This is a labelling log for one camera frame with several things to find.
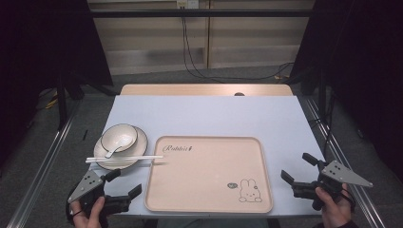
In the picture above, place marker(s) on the metal floor rail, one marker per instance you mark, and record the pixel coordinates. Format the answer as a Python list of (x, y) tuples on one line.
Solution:
[(41, 167), (342, 158)]

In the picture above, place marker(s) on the black metal stand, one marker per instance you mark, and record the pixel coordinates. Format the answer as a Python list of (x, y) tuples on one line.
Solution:
[(62, 101)]

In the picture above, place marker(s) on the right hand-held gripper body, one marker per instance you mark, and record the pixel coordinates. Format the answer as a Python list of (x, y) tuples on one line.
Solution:
[(340, 175)]

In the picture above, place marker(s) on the wall power socket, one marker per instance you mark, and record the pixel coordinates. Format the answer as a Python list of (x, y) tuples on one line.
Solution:
[(187, 3)]

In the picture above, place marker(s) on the white chopstick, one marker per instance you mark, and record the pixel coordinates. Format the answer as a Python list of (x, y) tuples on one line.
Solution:
[(104, 161), (126, 156)]

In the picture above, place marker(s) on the black curtain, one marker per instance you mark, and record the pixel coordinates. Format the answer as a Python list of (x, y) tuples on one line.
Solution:
[(41, 47), (364, 63)]

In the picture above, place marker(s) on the person's right hand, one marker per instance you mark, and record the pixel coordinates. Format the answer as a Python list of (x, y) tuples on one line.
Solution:
[(334, 209)]

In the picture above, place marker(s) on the white ceramic spoon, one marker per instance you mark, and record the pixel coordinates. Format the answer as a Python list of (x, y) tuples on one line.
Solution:
[(119, 144)]

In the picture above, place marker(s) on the beige tray with rabbit print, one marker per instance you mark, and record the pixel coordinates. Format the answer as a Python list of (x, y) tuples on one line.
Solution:
[(209, 174)]

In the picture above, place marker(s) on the black horizontal bar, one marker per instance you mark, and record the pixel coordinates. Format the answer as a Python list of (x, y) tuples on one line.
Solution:
[(202, 13)]

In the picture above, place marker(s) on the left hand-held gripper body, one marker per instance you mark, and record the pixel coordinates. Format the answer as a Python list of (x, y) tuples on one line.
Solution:
[(90, 185)]

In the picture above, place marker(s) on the white bowl with dark rim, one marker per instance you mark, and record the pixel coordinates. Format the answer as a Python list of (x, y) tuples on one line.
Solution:
[(118, 136)]

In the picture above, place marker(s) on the wooden table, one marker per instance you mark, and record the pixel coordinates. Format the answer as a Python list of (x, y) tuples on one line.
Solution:
[(190, 89)]

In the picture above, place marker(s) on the person's left hand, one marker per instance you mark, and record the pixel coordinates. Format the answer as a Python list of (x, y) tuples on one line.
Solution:
[(90, 215)]

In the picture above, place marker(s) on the white plate with dark rim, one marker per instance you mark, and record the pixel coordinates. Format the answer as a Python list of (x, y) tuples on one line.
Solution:
[(133, 152)]

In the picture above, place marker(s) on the white table cover board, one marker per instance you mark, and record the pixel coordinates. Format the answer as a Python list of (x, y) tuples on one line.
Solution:
[(206, 117)]

